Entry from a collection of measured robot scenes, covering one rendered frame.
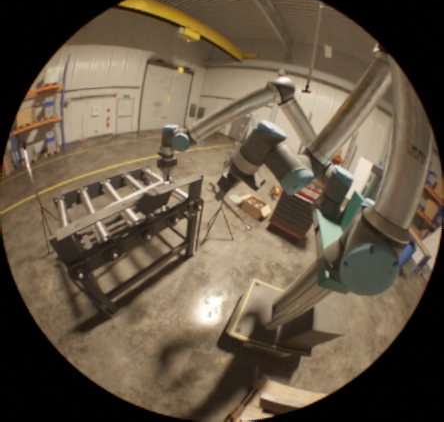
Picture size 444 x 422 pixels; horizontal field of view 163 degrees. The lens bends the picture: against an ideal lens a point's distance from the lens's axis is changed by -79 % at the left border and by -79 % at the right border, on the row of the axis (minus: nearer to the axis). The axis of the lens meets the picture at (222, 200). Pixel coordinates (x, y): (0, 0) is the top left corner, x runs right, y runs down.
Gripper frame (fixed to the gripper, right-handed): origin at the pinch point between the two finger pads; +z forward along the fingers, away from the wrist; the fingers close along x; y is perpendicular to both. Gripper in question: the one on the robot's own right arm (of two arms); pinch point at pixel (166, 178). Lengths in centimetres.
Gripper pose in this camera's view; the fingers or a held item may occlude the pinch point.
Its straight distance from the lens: 103.7
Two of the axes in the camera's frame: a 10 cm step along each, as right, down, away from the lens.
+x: 5.6, -3.4, 7.5
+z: -2.0, 8.3, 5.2
